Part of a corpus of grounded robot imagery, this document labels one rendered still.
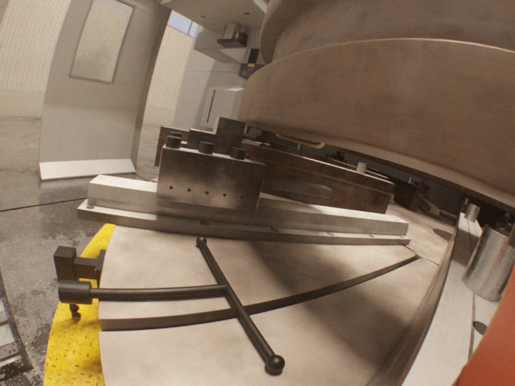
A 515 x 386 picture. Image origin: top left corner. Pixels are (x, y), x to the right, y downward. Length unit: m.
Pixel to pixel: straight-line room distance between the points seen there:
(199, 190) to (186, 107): 4.26
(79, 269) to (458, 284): 0.98
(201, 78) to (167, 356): 4.86
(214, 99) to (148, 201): 3.26
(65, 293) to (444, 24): 1.23
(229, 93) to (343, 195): 2.60
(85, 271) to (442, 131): 1.04
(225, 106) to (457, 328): 3.96
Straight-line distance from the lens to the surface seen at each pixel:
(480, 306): 0.38
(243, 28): 3.46
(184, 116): 5.20
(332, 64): 0.71
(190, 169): 0.98
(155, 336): 0.64
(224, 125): 1.09
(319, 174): 2.08
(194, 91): 5.13
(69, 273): 0.92
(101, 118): 3.06
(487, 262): 0.40
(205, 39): 3.95
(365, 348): 0.79
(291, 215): 1.27
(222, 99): 4.09
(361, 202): 2.24
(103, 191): 1.16
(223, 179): 1.00
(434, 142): 0.51
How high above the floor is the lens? 0.81
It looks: 14 degrees down
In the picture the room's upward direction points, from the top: 14 degrees clockwise
